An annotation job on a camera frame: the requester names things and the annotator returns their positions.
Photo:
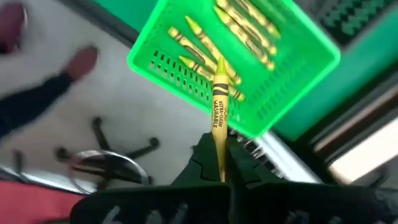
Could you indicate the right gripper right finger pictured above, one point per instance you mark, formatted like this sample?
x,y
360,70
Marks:
x,y
311,205

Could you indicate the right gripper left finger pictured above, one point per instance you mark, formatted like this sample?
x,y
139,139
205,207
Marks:
x,y
140,205

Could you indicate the black office chair base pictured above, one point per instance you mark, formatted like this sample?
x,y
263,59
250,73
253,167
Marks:
x,y
101,133

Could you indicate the red fabric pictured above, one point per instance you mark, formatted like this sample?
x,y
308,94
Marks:
x,y
31,202

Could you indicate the green plastic basket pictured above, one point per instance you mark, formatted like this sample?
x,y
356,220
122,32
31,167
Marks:
x,y
298,71

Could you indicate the person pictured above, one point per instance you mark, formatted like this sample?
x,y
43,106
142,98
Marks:
x,y
31,99

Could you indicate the black plastic basket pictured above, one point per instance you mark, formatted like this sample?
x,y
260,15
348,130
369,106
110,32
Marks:
x,y
351,15

